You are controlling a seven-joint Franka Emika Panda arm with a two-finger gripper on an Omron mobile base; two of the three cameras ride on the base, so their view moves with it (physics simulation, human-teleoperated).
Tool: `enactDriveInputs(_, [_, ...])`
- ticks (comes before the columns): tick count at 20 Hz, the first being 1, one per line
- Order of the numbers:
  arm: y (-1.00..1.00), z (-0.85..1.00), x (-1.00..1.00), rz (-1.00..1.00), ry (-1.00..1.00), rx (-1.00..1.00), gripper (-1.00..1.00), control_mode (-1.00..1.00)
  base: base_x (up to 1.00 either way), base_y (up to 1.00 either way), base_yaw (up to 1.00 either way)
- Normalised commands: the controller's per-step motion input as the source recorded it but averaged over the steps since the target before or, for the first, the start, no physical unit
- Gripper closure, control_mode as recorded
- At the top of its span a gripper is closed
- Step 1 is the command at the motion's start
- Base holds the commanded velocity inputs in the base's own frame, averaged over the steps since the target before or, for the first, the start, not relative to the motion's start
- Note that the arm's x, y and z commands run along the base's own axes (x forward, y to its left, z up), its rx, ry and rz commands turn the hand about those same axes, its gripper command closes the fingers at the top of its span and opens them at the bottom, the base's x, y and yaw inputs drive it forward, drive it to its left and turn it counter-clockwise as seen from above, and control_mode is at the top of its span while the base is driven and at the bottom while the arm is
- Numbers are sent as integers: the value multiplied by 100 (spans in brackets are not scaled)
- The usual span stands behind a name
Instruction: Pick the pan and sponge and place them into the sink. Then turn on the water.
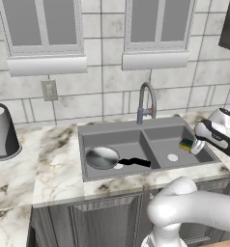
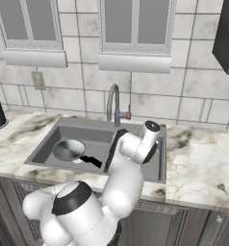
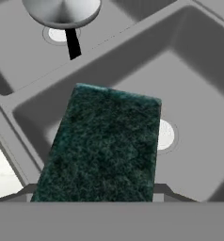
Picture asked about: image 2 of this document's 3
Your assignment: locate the grey pan with black handle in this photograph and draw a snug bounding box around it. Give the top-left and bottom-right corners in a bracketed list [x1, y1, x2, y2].
[51, 138, 103, 169]

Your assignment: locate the grey tap with red lever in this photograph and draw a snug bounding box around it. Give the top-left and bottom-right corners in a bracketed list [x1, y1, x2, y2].
[106, 83, 132, 128]

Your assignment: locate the grey kitchen sink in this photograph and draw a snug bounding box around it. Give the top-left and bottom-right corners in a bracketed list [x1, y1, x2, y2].
[24, 115, 168, 185]

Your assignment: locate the dark grey cupboard door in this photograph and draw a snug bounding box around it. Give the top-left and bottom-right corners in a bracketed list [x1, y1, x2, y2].
[197, 209, 229, 246]
[118, 199, 191, 246]
[0, 176, 62, 246]

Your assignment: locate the beige wall socket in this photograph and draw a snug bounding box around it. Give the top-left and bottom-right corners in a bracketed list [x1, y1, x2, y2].
[31, 70, 47, 91]

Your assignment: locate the white framed window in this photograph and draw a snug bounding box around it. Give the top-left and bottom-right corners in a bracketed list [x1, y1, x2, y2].
[98, 0, 178, 56]
[0, 0, 64, 51]

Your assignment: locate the dark wall cupboard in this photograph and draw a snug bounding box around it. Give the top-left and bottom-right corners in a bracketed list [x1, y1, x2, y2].
[211, 0, 229, 77]

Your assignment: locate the white window sill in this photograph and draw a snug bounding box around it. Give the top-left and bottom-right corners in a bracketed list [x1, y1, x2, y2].
[3, 47, 69, 69]
[97, 52, 172, 75]

